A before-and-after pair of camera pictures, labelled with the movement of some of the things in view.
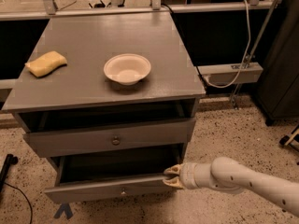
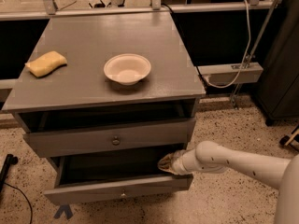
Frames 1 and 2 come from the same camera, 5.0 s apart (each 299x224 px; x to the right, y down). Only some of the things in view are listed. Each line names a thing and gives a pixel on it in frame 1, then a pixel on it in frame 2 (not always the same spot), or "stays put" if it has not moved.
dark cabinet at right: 277,91 stays put
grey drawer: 97,177 stays put
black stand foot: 10,159 stays put
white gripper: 186,175 to 177,164
